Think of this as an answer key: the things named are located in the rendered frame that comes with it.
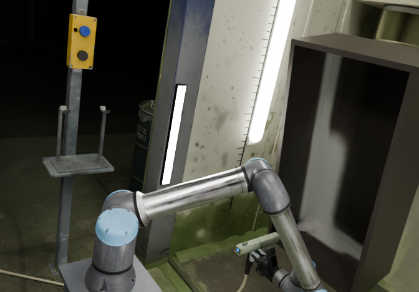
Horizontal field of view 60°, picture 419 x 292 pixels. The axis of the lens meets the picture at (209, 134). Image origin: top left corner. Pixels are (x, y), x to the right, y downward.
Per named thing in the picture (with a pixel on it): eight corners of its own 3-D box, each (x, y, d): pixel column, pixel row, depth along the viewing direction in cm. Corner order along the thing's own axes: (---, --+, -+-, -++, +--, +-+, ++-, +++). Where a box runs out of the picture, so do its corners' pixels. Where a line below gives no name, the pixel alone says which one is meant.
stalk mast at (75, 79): (63, 263, 235) (85, -5, 185) (66, 269, 231) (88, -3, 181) (53, 266, 231) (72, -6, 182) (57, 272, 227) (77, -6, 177)
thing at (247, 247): (233, 282, 195) (242, 246, 188) (227, 276, 199) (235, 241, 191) (292, 257, 225) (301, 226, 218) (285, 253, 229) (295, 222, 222)
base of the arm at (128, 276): (95, 304, 128) (98, 281, 125) (77, 271, 142) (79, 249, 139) (143, 288, 140) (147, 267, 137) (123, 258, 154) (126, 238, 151)
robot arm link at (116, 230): (88, 271, 129) (93, 228, 124) (96, 241, 145) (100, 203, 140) (132, 273, 132) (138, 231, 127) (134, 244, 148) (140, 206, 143)
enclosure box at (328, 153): (304, 216, 244) (336, 32, 193) (390, 272, 201) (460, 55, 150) (267, 236, 225) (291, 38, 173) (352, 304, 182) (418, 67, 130)
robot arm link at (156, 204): (92, 214, 141) (277, 163, 145) (98, 193, 158) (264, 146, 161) (105, 246, 147) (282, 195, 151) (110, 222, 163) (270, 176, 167)
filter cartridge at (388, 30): (396, 120, 297) (434, 14, 271) (399, 129, 265) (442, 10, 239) (350, 108, 310) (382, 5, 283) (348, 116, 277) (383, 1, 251)
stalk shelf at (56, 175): (98, 155, 215) (98, 153, 215) (113, 171, 199) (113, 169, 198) (42, 160, 196) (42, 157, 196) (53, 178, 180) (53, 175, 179)
